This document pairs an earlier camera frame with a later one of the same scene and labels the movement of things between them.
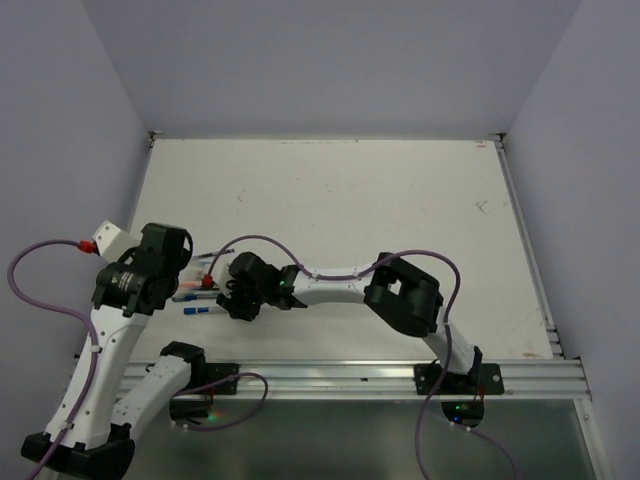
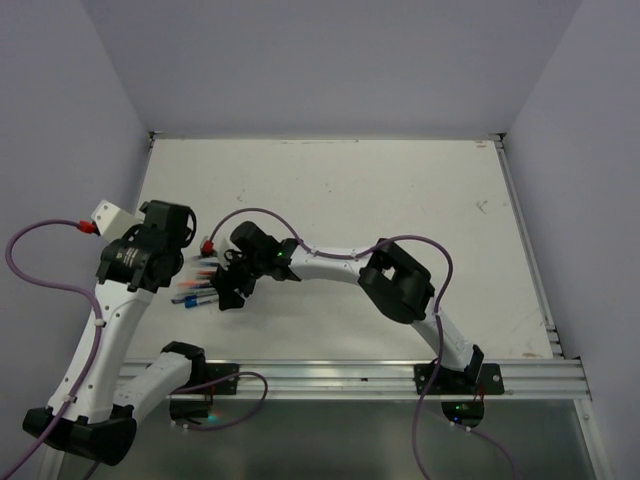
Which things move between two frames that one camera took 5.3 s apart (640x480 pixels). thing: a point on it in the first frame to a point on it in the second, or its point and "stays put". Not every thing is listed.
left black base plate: [204, 373] stays put
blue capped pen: [201, 310] to [191, 301]
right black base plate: [482, 379] stays put
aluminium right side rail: [500, 139] stays put
